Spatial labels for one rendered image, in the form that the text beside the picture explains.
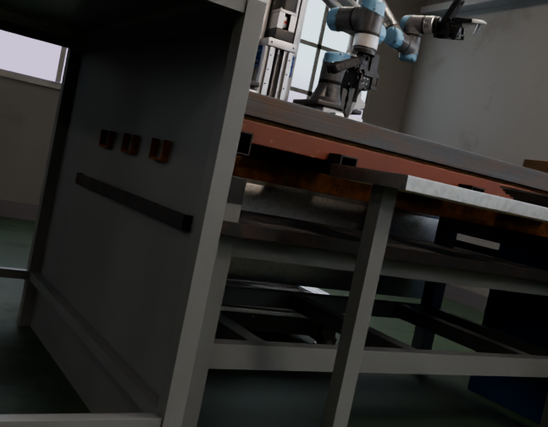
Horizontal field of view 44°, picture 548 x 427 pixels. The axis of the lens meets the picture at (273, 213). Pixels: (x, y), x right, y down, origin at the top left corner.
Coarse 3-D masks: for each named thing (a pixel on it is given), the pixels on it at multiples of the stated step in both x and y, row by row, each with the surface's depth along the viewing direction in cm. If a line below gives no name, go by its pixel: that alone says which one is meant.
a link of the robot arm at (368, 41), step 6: (354, 36) 209; (360, 36) 206; (366, 36) 205; (372, 36) 205; (354, 42) 208; (360, 42) 206; (366, 42) 205; (372, 42) 206; (378, 42) 208; (372, 48) 206
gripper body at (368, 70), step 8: (352, 48) 209; (360, 48) 206; (368, 56) 209; (376, 56) 210; (368, 64) 209; (376, 64) 210; (352, 72) 207; (360, 72) 205; (368, 72) 207; (344, 80) 210; (352, 80) 207; (368, 80) 209; (368, 88) 209; (376, 88) 209
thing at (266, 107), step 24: (264, 96) 152; (288, 120) 156; (312, 120) 159; (336, 120) 163; (384, 144) 171; (408, 144) 175; (432, 144) 180; (456, 168) 187; (480, 168) 190; (504, 168) 195
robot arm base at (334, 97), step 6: (318, 84) 293; (324, 84) 291; (330, 84) 290; (336, 84) 290; (318, 90) 291; (324, 90) 290; (330, 90) 289; (336, 90) 290; (312, 96) 294; (318, 96) 290; (324, 96) 290; (330, 96) 289; (336, 96) 290; (330, 102) 289; (336, 102) 289
